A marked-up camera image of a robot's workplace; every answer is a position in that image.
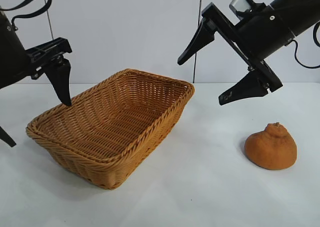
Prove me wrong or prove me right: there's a woven wicker basket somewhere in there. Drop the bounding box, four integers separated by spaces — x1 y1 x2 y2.
25 68 196 191

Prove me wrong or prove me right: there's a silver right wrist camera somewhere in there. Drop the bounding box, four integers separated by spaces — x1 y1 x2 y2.
229 0 266 20

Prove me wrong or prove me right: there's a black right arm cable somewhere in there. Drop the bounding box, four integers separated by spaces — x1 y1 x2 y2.
284 21 320 69

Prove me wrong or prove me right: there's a wrinkled orange fruit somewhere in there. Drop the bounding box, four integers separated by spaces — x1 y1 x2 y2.
244 121 298 171

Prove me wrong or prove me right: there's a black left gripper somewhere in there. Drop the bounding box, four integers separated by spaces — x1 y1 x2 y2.
0 5 73 107

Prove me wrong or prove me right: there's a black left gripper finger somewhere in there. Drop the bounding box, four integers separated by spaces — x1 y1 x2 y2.
0 125 17 148

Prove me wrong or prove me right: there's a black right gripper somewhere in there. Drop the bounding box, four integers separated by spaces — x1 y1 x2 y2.
177 2 296 107

